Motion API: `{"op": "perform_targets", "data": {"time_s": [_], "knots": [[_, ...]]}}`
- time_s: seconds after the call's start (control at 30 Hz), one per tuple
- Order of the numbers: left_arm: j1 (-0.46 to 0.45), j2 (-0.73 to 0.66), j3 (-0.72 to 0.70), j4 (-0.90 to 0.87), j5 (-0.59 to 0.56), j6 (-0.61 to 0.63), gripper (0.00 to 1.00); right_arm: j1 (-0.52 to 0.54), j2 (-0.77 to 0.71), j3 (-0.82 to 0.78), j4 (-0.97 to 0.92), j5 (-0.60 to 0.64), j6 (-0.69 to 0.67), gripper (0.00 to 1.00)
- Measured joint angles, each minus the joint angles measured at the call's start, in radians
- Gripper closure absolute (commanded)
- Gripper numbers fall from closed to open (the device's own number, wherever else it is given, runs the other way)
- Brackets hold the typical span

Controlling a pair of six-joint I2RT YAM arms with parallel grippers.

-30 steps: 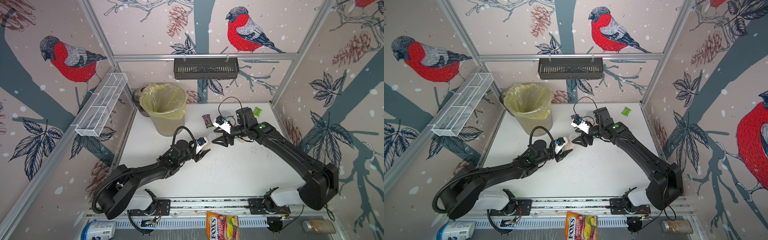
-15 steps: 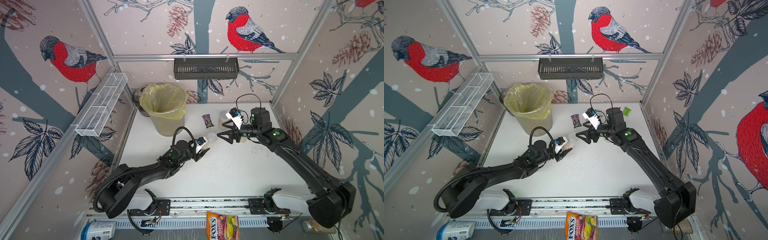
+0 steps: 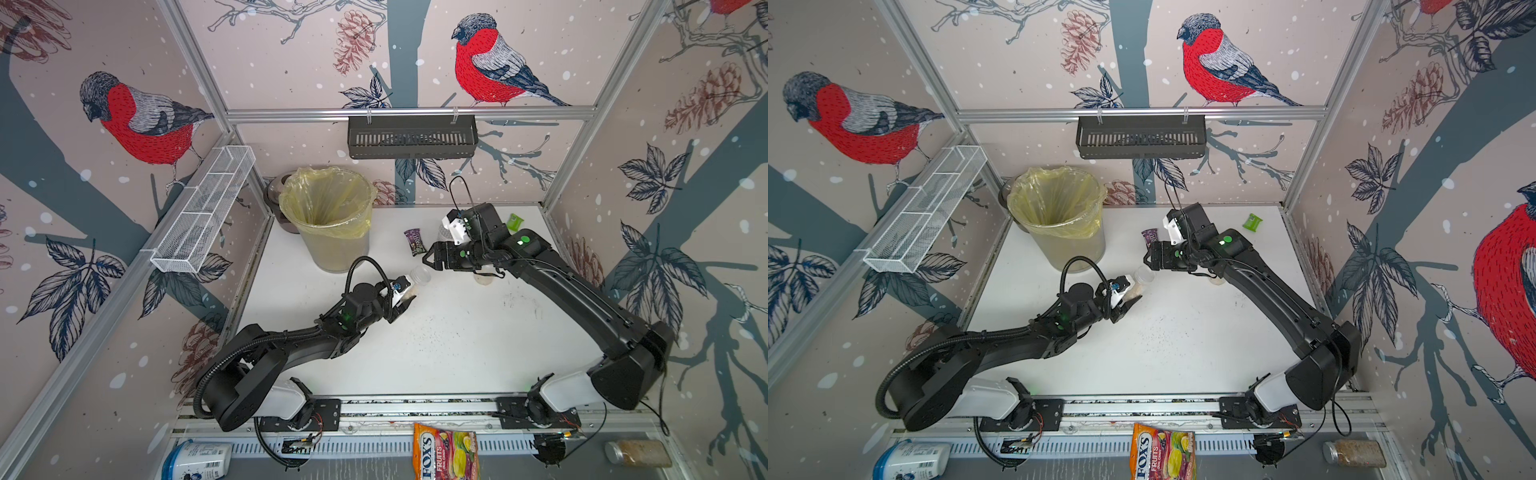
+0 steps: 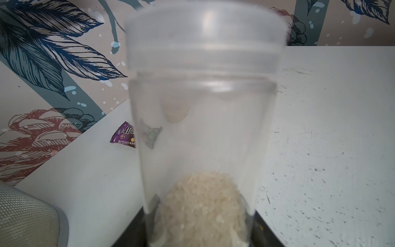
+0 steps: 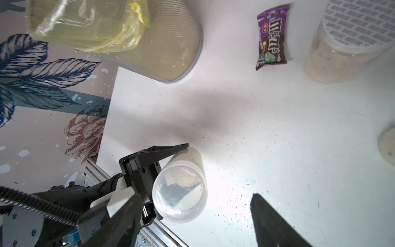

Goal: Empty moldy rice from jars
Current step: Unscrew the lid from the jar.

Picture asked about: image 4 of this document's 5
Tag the purple candy packet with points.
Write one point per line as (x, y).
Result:
(124, 135)

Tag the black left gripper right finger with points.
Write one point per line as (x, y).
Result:
(262, 235)

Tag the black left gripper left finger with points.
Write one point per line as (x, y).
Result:
(135, 234)

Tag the bin with yellow bag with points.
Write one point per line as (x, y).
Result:
(27, 221)

